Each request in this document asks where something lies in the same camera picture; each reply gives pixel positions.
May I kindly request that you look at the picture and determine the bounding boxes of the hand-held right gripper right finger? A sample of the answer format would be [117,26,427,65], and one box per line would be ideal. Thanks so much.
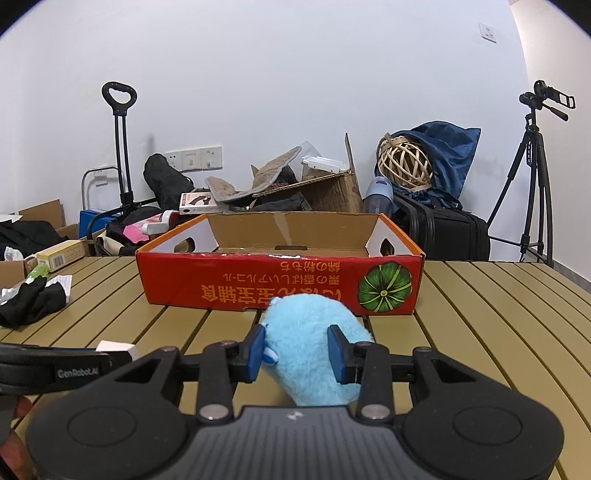
[327,324,477,423]

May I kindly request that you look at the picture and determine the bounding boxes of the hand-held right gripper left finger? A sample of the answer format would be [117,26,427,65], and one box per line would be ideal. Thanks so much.
[113,325,266,423]

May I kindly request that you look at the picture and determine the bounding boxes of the light blue plush toy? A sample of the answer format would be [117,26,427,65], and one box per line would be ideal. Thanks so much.
[260,295,376,408]

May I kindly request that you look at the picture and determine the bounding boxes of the red cardboard box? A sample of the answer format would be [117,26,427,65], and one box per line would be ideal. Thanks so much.
[135,212,426,317]

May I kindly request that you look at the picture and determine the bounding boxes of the person's left hand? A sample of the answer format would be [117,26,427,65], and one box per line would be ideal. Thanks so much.
[0,396,38,480]

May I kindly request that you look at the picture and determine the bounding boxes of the black cloth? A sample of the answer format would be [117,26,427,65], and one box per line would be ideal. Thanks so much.
[0,277,71,329]

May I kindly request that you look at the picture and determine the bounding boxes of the white paper sheets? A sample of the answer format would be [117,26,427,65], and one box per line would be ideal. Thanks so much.
[45,274,73,305]

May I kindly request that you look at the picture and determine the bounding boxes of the large cardboard box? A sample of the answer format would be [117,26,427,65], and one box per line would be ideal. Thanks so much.
[18,199,95,259]
[0,258,28,289]

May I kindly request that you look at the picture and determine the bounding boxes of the beige bag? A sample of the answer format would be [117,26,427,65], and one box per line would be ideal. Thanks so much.
[95,231,139,257]

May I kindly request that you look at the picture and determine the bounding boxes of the yellow carton box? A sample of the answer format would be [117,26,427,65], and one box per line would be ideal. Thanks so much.
[36,240,89,272]

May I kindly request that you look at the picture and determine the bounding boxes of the pink pouch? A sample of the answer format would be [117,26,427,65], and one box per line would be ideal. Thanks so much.
[124,220,151,243]

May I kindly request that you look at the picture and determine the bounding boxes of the black clothes pile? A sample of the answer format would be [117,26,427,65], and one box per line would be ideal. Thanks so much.
[0,220,68,259]

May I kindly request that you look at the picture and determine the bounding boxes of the blue plastic crate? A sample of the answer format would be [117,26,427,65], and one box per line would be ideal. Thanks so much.
[79,210,122,241]

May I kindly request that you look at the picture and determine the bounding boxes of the red white bottle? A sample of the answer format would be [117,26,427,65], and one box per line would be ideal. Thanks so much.
[147,210,182,234]

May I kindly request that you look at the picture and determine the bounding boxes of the tan folding table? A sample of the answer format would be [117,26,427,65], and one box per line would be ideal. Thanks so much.
[0,256,591,480]

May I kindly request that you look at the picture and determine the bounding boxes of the white box with black picture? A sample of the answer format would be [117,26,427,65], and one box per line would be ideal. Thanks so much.
[179,191,214,215]

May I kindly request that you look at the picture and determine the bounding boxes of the open brown cardboard box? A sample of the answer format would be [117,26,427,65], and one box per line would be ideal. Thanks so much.
[252,133,364,214]

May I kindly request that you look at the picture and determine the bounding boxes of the black suitcase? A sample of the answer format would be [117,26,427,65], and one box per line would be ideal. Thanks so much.
[394,193,491,262]

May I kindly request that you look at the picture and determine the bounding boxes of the beige quilted fabric piece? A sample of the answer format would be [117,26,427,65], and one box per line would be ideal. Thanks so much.
[205,146,303,204]

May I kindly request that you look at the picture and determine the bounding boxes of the black bag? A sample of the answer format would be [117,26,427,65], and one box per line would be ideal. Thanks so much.
[143,154,195,210]

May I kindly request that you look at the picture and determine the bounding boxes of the white plastic tray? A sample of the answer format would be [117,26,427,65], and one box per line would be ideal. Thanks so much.
[301,155,348,172]

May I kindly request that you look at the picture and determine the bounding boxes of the wicker ball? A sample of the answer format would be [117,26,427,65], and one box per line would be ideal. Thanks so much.
[377,133,435,191]

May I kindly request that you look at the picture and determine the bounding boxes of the dark blue cloth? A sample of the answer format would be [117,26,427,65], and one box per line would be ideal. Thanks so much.
[392,121,482,210]

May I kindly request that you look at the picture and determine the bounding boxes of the grey metal tube frame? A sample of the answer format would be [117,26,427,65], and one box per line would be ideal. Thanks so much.
[82,165,122,214]

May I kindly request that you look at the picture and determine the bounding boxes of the white wall socket panel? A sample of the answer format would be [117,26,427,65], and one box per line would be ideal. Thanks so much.
[165,146,223,172]

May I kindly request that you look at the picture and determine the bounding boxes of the black trolley handle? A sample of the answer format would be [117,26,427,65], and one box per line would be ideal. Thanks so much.
[102,82,139,214]

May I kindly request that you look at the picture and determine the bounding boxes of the black camera tripod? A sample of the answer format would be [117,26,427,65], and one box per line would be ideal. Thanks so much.
[487,111,555,269]

